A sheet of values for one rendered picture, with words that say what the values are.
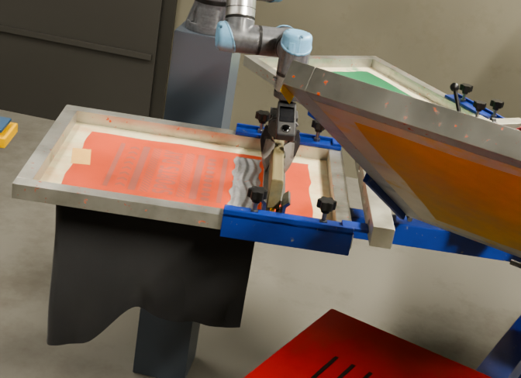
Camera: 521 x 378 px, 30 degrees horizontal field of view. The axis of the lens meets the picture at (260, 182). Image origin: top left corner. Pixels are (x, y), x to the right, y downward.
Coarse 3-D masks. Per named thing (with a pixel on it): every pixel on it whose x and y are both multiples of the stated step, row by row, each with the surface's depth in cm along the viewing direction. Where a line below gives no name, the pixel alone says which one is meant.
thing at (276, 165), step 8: (272, 136) 261; (280, 144) 250; (272, 152) 246; (280, 152) 245; (272, 160) 240; (280, 160) 240; (272, 168) 235; (280, 168) 235; (272, 176) 230; (280, 176) 230; (272, 184) 228; (280, 184) 228; (272, 192) 229; (280, 192) 229; (272, 200) 230; (280, 200) 230
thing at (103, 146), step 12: (96, 132) 267; (84, 144) 258; (96, 144) 259; (108, 144) 260; (144, 144) 265; (156, 144) 266; (168, 144) 267; (180, 144) 269; (96, 156) 251; (108, 156) 253; (216, 156) 264; (228, 156) 266; (240, 156) 267; (252, 156) 268; (228, 168) 258; (288, 168) 265; (300, 168) 266; (288, 180) 256; (300, 180) 258
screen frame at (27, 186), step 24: (72, 120) 266; (96, 120) 272; (120, 120) 272; (144, 120) 272; (168, 120) 275; (48, 144) 245; (240, 144) 273; (24, 168) 229; (336, 168) 260; (24, 192) 221; (48, 192) 221; (72, 192) 221; (96, 192) 223; (336, 192) 245; (144, 216) 223; (168, 216) 222; (192, 216) 222; (216, 216) 222; (336, 216) 231
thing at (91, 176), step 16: (96, 160) 249; (64, 176) 237; (80, 176) 238; (96, 176) 240; (128, 192) 234; (144, 192) 235; (224, 192) 243; (304, 192) 251; (288, 208) 240; (304, 208) 241
